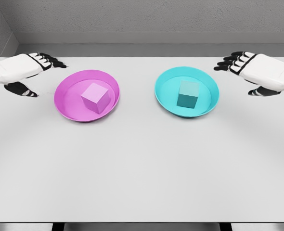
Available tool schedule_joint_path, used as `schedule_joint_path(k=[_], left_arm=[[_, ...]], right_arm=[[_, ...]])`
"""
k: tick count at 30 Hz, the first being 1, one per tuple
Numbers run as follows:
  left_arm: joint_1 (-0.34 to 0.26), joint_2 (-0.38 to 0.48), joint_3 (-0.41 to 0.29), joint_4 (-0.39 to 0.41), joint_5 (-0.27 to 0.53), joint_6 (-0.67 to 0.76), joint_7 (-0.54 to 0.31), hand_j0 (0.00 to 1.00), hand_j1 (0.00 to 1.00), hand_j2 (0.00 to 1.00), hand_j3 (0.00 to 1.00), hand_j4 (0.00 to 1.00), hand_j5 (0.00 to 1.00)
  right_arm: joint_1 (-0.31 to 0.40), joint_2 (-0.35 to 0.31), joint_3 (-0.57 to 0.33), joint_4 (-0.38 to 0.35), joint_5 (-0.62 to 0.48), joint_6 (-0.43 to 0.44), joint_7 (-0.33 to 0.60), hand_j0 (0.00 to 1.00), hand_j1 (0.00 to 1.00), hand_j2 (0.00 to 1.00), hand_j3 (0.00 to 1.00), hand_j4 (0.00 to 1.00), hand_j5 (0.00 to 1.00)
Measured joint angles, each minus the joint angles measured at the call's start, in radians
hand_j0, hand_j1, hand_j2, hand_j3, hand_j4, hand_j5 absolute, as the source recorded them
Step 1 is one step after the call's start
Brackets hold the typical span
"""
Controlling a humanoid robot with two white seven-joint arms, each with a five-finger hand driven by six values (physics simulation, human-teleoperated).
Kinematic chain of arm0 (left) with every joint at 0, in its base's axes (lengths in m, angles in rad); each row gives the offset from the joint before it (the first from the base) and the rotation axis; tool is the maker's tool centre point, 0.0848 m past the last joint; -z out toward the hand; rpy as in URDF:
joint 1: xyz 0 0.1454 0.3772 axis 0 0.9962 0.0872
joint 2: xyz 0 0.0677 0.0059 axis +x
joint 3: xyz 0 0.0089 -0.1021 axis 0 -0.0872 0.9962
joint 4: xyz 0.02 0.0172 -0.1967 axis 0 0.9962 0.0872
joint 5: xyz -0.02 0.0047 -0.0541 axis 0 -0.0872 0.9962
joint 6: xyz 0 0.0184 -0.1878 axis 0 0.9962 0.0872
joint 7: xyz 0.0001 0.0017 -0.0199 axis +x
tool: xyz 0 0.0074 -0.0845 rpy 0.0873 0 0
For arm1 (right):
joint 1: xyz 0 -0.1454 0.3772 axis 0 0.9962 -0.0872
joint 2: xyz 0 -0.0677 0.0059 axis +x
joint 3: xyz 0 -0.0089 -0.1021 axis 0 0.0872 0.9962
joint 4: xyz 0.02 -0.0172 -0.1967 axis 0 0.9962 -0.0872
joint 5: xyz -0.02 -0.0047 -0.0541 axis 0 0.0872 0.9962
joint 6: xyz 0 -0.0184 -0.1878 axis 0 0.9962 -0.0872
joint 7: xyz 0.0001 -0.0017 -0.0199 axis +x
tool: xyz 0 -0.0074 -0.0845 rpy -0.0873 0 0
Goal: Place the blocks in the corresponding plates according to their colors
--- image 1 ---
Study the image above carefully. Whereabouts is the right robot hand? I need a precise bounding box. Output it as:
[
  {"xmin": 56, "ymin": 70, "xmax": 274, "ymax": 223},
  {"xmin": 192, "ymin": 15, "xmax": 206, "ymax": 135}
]
[{"xmin": 213, "ymin": 51, "xmax": 284, "ymax": 97}]

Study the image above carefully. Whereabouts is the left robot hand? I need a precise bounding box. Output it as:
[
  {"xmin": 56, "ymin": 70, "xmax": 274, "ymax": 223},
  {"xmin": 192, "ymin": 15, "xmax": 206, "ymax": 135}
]
[{"xmin": 0, "ymin": 52, "xmax": 67, "ymax": 98}]

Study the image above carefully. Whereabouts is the pink plate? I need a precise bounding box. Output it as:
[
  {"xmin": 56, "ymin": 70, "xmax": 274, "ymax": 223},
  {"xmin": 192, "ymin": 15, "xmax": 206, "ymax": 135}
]
[{"xmin": 53, "ymin": 69, "xmax": 121, "ymax": 124}]

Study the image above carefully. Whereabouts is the cyan block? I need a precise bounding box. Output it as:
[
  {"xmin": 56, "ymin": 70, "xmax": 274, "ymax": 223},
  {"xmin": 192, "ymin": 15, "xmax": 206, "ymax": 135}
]
[{"xmin": 176, "ymin": 80, "xmax": 200, "ymax": 109}]

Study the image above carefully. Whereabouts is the pink block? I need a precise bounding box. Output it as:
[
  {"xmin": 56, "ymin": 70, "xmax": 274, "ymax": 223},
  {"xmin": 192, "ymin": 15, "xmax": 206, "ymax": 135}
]
[{"xmin": 81, "ymin": 82, "xmax": 110, "ymax": 114}]

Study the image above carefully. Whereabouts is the cyan plate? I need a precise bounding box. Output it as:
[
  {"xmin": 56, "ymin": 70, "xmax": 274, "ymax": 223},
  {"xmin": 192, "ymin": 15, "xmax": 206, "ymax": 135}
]
[{"xmin": 154, "ymin": 66, "xmax": 220, "ymax": 119}]

